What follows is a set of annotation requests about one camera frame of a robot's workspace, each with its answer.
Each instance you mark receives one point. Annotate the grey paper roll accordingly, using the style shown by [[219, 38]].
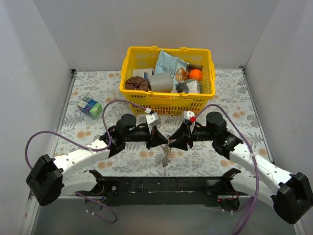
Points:
[[161, 82]]

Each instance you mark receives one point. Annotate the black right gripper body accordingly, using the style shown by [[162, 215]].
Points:
[[189, 136]]

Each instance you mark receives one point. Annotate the clear bag with dark item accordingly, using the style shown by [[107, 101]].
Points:
[[188, 86]]

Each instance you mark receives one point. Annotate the brown wrapped snack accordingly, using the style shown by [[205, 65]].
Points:
[[191, 67]]

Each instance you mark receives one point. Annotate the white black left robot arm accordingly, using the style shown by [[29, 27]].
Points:
[[51, 177]]

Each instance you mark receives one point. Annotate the yellow plastic shopping basket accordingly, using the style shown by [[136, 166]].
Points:
[[169, 103]]

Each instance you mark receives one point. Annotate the blue green carton pack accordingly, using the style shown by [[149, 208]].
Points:
[[90, 107]]

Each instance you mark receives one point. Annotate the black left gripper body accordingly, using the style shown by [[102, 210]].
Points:
[[150, 136]]

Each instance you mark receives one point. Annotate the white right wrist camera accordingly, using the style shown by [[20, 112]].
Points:
[[188, 117]]

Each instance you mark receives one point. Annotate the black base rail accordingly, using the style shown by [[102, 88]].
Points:
[[128, 191]]

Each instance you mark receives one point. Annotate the light blue snack bag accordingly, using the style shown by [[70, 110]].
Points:
[[176, 67]]

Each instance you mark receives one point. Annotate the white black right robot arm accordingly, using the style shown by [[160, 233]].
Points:
[[290, 195]]

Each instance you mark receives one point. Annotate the white box in basket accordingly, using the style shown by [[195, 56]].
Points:
[[144, 73]]

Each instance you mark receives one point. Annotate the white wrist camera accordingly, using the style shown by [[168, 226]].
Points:
[[188, 117], [152, 120]]

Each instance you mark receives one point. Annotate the orange fruit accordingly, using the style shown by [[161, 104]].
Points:
[[195, 74]]

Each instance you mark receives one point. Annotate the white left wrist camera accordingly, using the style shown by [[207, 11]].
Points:
[[152, 120]]

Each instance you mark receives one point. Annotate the large silver keyring with chain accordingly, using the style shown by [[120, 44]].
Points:
[[163, 158]]

